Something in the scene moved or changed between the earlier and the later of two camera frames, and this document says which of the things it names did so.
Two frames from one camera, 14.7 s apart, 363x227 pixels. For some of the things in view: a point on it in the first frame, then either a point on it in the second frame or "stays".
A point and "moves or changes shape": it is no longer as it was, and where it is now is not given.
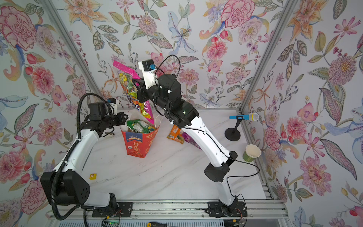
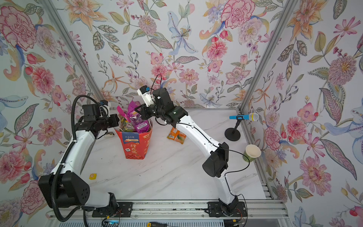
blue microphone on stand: x=233 y=134 stays
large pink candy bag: x=126 y=74 -> x=124 y=120
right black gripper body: x=149 y=95 -> x=151 y=113
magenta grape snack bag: x=186 y=137 -> x=140 y=125
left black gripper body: x=112 y=121 stays
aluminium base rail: x=275 y=210 stays
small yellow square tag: x=92 y=176 stays
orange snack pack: x=175 y=134 stays
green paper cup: x=251 y=152 stays
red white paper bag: x=138 y=144 moves or changes shape
